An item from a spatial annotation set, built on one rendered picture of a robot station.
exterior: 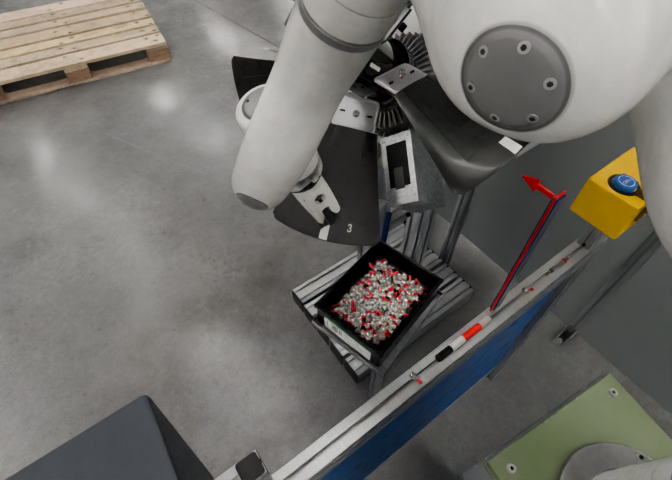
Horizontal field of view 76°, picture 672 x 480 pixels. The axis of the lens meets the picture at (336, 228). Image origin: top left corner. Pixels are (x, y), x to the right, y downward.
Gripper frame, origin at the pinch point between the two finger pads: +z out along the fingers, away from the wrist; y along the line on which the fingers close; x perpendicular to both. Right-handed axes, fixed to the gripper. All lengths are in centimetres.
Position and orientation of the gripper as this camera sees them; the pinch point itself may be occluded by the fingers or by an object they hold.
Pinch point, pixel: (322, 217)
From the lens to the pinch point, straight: 84.5
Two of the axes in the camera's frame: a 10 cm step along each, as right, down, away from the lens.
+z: 2.2, 4.6, 8.6
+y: -5.9, -6.4, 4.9
